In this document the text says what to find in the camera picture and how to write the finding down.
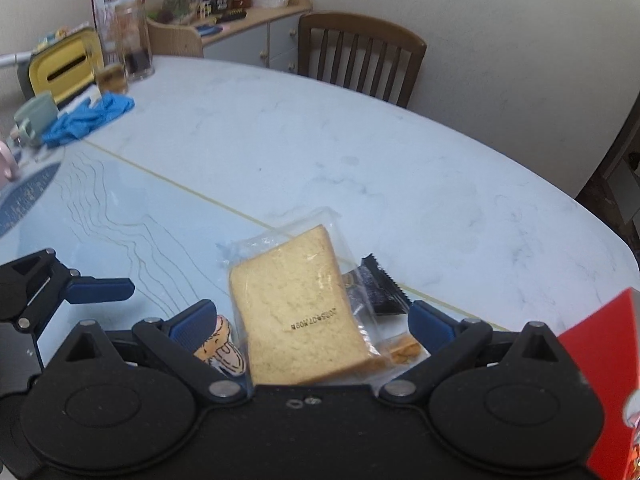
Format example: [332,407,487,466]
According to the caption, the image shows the glass of tea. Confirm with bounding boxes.
[94,62,129,96]

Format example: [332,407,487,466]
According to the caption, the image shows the red white snack bag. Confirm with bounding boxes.
[90,0,151,66]

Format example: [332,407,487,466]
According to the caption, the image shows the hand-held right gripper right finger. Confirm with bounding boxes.
[377,300,578,406]

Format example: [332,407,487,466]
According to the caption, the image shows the brown wooden chair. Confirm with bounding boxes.
[297,11,427,109]

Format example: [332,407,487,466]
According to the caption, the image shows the pale green mug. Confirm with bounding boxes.
[12,91,60,147]

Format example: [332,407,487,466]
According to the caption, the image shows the blue cloth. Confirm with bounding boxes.
[42,92,136,148]

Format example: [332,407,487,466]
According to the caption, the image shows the red cardboard box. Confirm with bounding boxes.
[556,287,640,480]

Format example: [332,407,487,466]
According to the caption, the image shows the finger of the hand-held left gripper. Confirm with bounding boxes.
[0,248,136,333]

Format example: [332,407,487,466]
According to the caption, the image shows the black snack packet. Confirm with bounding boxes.
[345,254,412,317]

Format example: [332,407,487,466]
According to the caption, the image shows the yellow tissue box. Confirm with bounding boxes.
[17,27,103,106]

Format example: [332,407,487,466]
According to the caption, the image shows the big-eyed plush doll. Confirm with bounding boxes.
[194,315,247,377]

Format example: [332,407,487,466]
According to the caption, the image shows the wooden sideboard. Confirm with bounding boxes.
[200,0,313,76]

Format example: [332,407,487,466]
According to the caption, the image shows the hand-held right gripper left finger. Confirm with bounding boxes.
[47,299,251,406]

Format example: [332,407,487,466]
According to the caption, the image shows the clear glass cup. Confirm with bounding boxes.
[115,2,156,82]

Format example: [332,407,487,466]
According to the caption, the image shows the bagged bread slice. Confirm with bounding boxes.
[216,207,431,386]

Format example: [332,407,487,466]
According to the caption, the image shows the white pole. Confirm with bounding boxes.
[0,50,36,68]

